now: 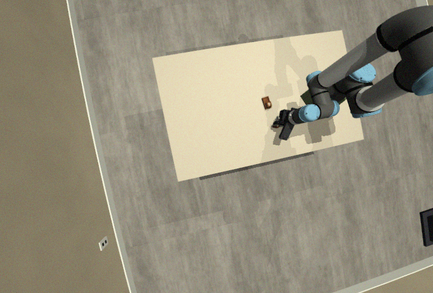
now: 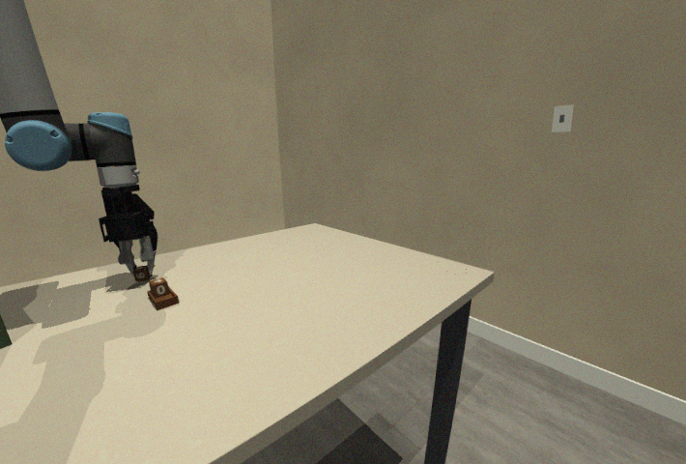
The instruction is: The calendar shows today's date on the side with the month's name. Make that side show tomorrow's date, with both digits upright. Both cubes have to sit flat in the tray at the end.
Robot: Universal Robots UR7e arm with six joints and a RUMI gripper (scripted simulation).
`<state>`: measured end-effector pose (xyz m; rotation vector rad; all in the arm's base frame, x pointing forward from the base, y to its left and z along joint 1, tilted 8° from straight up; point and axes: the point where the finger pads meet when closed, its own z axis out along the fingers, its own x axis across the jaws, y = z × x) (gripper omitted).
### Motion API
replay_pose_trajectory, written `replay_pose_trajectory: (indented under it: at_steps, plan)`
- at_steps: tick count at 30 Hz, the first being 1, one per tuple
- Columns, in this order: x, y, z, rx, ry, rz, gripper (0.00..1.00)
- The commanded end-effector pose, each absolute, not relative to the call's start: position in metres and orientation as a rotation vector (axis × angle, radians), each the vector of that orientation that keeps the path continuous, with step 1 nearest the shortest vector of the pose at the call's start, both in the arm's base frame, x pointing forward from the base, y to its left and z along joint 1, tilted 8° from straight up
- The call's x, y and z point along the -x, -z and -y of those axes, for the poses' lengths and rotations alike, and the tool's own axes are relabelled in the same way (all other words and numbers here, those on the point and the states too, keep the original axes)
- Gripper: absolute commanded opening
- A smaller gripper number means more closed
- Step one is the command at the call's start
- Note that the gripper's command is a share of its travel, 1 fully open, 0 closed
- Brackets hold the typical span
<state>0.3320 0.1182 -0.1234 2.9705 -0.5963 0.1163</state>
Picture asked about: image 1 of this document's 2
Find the brown wooden tray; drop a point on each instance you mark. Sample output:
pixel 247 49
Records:
pixel 264 100

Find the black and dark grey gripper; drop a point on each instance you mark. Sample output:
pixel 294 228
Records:
pixel 283 116

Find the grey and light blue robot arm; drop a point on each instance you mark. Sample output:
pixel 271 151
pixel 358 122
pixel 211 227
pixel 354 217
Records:
pixel 351 76

